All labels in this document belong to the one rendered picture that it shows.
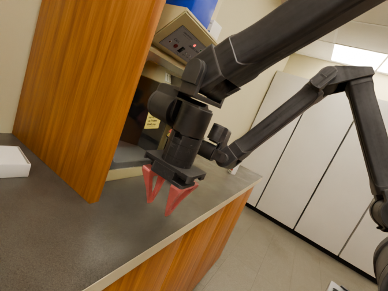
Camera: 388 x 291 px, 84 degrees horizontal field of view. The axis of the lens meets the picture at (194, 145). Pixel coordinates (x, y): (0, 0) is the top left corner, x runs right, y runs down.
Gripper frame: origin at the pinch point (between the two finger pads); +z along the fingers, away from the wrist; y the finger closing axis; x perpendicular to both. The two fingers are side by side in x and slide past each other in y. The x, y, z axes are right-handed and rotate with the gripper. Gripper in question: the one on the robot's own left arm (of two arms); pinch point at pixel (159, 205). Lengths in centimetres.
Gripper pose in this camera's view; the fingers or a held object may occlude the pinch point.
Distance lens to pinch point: 43.0
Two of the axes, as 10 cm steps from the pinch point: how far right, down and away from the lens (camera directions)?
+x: -4.8, 0.0, -8.8
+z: -3.7, 9.1, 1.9
